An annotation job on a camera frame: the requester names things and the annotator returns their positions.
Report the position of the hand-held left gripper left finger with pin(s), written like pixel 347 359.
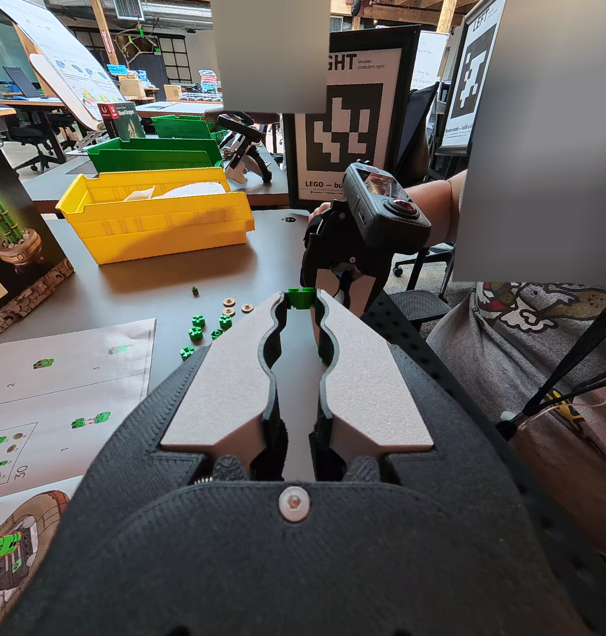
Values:
pixel 223 387

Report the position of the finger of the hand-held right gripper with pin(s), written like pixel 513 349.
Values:
pixel 362 293
pixel 329 282

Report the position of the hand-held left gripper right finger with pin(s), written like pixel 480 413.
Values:
pixel 377 392

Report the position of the green toy brick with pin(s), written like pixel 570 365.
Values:
pixel 300 298

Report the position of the person's right forearm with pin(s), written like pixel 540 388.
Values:
pixel 439 208

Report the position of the person's right hand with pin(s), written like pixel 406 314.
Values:
pixel 320 211

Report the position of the black perforated panel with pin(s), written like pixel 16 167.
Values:
pixel 432 357

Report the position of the black office chair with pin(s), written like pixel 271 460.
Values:
pixel 32 144
pixel 422 149

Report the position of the black framed marker sign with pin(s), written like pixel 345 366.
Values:
pixel 477 74
pixel 347 124

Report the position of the person's grey printed shirt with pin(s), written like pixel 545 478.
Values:
pixel 506 348

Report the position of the spare hand-held gripper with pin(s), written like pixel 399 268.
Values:
pixel 243 144

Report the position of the white instruction sheet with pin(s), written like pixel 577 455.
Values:
pixel 15 546
pixel 59 377

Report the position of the yellow plastic bin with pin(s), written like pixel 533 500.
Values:
pixel 154 228

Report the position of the white plastic bag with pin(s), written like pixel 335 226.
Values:
pixel 179 191

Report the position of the green plastic bin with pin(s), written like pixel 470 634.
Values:
pixel 154 156
pixel 184 128

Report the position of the toy bamboo set box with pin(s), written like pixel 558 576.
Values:
pixel 10 238

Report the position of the dark toy set box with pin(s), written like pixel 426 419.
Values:
pixel 124 120

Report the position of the grey table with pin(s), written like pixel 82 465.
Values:
pixel 59 184

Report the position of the instruction sheet on stand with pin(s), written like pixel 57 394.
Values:
pixel 69 64

